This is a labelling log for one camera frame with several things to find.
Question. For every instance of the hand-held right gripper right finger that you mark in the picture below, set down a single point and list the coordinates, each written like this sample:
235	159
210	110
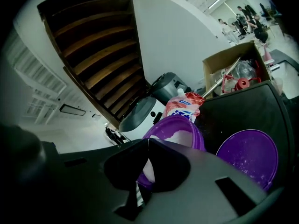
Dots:
198	183

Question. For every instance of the pink spray bottle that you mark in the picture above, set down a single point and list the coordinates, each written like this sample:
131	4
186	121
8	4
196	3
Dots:
268	55

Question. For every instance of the pale pink cup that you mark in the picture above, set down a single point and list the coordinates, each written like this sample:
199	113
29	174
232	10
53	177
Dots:
278	85

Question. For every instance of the dark wooden shelf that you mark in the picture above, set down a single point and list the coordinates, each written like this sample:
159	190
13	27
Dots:
98	55

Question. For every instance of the metal pole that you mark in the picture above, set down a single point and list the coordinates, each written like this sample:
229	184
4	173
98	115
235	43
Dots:
219	83

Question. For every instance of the purple tub lid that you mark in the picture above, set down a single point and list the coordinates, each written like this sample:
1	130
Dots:
247	153

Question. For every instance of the clear plastic jug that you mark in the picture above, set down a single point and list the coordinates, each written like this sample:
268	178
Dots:
244	69

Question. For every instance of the grey round-topped appliance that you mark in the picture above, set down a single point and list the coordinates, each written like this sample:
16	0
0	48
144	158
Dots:
168	87

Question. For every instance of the open cardboard box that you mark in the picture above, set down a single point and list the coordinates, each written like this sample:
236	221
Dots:
233	55

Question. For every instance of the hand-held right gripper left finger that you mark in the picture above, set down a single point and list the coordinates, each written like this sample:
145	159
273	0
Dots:
81	183

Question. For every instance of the white black-trimmed appliance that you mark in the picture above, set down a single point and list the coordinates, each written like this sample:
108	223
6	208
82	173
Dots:
140	111

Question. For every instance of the red plastic rack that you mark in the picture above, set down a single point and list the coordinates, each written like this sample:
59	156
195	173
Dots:
243	81

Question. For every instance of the pink detergent refill pouch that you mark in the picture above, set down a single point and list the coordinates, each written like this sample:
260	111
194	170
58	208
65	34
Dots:
182	104

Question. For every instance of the purple plastic tub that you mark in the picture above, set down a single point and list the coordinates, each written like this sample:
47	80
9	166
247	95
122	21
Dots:
197	136

